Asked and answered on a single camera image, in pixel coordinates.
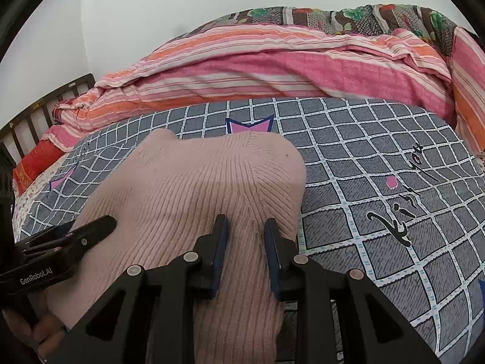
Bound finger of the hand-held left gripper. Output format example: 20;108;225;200
23;215;117;260
16;222;79;246

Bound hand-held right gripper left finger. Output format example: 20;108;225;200
62;214;230;364

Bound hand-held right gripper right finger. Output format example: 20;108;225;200
264;218;442;364

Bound pink knit sweater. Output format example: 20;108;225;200
38;128;307;364

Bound person's left hand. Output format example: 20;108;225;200
0;303;69;362

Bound white floral bedsheet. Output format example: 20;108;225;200
11;159;72;236

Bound red patterned pillow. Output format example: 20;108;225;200
13;138;66;194

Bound grey checked blanket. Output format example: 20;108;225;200
15;96;485;364

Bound pink orange striped quilt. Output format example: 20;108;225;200
40;23;457;153

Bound brown floral patchwork quilt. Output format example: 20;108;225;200
197;4;460;46

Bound pink striped pillow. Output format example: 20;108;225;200
449;26;485;153

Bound dark wooden bed rail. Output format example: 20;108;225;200
0;73;96;157

